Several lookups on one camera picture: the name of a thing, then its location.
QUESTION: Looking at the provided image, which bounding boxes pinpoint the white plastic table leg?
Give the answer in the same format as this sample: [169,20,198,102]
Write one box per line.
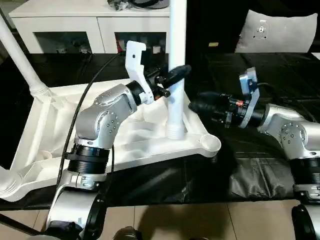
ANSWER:
[0,166,25,199]
[167,0,189,141]
[0,9,52,99]

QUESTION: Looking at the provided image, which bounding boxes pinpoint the white plastic table top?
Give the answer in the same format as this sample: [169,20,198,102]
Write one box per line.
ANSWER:
[0,75,222,203]

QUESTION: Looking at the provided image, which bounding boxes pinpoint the black tall cabinet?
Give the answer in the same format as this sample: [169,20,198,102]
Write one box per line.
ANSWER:
[185,0,251,53]

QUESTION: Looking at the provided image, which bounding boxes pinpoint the black table mat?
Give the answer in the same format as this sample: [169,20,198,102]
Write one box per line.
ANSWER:
[0,51,320,211]

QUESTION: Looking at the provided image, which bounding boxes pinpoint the grey carry case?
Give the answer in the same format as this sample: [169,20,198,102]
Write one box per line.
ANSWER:
[107,0,172,12]

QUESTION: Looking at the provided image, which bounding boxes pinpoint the light grey cushion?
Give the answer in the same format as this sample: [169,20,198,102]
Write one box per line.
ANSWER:
[234,9,319,54]

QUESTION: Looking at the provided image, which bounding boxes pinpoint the white glass-door cabinet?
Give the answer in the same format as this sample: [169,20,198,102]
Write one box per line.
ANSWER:
[9,0,172,55]

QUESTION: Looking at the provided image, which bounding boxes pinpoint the black robot foot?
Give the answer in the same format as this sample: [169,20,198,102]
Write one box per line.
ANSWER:
[113,227,144,240]

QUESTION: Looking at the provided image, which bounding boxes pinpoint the black work table leg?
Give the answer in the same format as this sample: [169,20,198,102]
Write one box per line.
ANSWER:
[0,212,40,237]

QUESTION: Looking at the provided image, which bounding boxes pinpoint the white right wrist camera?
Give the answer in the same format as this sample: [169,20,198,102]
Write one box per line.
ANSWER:
[238,68,261,129]

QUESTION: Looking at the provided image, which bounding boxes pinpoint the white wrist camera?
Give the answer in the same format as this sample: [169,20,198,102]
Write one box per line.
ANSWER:
[238,68,261,129]
[124,41,152,101]

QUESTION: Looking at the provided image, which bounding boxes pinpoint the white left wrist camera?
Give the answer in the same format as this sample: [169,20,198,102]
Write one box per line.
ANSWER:
[124,41,152,101]

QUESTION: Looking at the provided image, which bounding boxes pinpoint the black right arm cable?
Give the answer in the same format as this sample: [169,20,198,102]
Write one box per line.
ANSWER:
[255,82,291,98]

